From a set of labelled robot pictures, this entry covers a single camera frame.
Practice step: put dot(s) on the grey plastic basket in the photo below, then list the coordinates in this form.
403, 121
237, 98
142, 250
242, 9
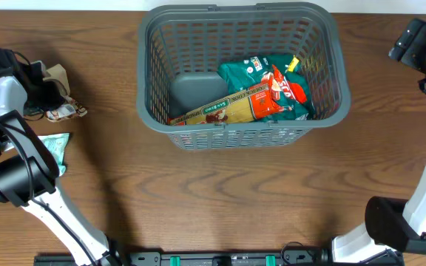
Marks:
180, 48

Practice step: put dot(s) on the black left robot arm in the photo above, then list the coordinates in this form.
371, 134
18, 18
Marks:
29, 172

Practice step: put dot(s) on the green Nescafe coffee bag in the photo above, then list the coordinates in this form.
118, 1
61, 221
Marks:
289, 97

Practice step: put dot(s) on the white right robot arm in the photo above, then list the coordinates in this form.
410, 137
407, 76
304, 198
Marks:
392, 227

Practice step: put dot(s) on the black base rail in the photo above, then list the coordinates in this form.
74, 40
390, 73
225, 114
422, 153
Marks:
291, 256

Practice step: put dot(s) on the San Remo spaghetti packet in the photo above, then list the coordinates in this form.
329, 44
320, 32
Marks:
254, 103

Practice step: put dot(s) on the small light teal packet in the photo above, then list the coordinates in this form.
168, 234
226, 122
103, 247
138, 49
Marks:
56, 144

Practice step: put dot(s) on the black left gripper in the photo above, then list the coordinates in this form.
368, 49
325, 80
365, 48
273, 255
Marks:
45, 96

